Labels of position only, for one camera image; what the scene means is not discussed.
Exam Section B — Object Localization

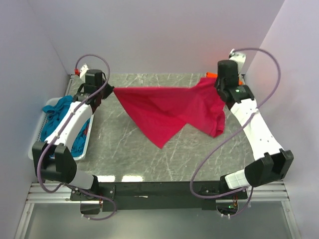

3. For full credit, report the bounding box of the pink t shirt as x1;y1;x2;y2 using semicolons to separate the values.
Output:
114;78;225;148

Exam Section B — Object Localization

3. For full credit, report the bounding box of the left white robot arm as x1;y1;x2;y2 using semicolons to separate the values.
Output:
32;69;114;200

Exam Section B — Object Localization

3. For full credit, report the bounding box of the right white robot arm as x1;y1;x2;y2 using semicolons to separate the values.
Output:
215;60;294;199

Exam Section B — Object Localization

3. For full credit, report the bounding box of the folded orange t shirt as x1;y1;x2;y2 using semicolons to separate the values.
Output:
205;72;244;85

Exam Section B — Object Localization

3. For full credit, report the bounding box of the blue t shirt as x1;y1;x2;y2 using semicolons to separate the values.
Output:
38;95;92;161

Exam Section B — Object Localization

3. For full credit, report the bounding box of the white plastic laundry basket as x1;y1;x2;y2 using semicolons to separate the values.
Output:
27;96;94;161

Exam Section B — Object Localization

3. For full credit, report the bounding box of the black base beam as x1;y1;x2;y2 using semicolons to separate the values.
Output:
70;181;248;215

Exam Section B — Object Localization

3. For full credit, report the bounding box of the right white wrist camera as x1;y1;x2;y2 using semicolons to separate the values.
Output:
229;49;246;73

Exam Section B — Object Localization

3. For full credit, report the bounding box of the aluminium frame rail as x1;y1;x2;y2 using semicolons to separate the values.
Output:
14;181;302;239

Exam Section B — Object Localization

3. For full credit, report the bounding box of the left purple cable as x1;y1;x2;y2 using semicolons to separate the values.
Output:
36;54;118;222

